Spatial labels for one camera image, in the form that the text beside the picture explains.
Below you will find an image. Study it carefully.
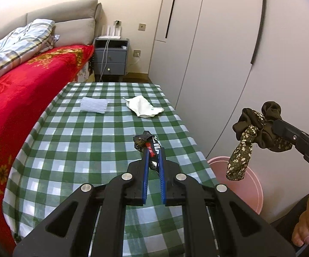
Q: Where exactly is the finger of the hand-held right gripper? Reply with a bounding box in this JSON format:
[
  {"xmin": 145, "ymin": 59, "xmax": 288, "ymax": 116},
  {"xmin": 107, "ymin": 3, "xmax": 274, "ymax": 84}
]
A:
[{"xmin": 273, "ymin": 118, "xmax": 309, "ymax": 162}]

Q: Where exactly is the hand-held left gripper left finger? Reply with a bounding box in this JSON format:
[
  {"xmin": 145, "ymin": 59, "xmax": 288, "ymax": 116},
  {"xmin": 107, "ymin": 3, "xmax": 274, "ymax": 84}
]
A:
[{"xmin": 13, "ymin": 149, "xmax": 149, "ymax": 257}]

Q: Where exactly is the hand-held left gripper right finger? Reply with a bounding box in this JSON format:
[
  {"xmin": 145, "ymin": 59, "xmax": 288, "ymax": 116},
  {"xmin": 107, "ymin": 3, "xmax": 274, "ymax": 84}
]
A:
[{"xmin": 158, "ymin": 147, "xmax": 296, "ymax": 257}]

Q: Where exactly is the small black wrapper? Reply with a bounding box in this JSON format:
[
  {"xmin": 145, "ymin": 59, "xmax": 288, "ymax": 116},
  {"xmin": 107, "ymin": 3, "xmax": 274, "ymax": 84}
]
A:
[{"xmin": 133, "ymin": 130, "xmax": 162, "ymax": 171}]

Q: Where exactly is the dark floral scrunchie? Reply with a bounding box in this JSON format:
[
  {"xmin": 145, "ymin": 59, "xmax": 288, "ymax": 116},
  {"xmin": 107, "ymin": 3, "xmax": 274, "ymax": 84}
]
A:
[{"xmin": 225, "ymin": 101, "xmax": 294, "ymax": 183}]

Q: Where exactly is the pink plastic bin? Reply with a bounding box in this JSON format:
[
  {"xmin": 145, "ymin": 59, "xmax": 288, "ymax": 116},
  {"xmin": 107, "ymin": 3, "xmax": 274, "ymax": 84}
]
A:
[{"xmin": 206, "ymin": 156, "xmax": 264, "ymax": 216}]

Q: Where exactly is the green checked tablecloth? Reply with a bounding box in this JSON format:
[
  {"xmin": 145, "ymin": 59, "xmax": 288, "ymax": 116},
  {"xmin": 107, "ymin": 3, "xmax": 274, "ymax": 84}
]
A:
[{"xmin": 2, "ymin": 82, "xmax": 219, "ymax": 257}]

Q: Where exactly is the white paper bag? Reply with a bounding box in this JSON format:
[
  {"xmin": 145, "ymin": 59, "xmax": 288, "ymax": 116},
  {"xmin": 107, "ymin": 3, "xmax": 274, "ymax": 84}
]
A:
[{"xmin": 123, "ymin": 95, "xmax": 164, "ymax": 118}]

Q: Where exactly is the white pleated paper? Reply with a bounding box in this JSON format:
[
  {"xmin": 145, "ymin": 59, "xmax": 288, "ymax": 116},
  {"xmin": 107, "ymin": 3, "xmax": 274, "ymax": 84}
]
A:
[{"xmin": 80, "ymin": 96, "xmax": 110, "ymax": 114}]

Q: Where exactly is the white wardrobe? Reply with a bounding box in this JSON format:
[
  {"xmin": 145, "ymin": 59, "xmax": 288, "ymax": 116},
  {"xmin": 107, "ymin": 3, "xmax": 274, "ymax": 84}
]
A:
[{"xmin": 147, "ymin": 0, "xmax": 309, "ymax": 220}]

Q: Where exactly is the grey nightstand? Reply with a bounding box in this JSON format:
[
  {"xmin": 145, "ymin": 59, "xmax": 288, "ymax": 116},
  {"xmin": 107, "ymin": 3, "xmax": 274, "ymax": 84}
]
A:
[{"xmin": 93, "ymin": 37, "xmax": 130, "ymax": 82}]

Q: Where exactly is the white router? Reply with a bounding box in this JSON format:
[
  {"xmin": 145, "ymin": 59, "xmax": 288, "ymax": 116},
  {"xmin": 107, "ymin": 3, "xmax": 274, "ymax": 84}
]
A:
[{"xmin": 98, "ymin": 25, "xmax": 123, "ymax": 39}]

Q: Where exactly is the red floral blanket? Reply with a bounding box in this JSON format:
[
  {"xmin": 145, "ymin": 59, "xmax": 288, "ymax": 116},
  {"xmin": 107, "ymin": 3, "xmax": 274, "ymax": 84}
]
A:
[{"xmin": 0, "ymin": 44, "xmax": 95, "ymax": 247}]

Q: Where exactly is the beige upholstered headboard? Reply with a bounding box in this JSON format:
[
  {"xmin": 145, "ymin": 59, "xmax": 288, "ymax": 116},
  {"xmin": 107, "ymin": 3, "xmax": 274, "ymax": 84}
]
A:
[{"xmin": 0, "ymin": 0, "xmax": 103, "ymax": 51}]

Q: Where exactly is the plaid quilt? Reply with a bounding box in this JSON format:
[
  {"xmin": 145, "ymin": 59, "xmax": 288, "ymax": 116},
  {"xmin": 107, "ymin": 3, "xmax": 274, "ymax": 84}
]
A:
[{"xmin": 0, "ymin": 19, "xmax": 60, "ymax": 87}]

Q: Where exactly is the white charging cable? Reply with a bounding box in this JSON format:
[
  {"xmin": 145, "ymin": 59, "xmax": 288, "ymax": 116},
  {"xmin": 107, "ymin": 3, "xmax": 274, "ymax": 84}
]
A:
[{"xmin": 100, "ymin": 21, "xmax": 121, "ymax": 81}]

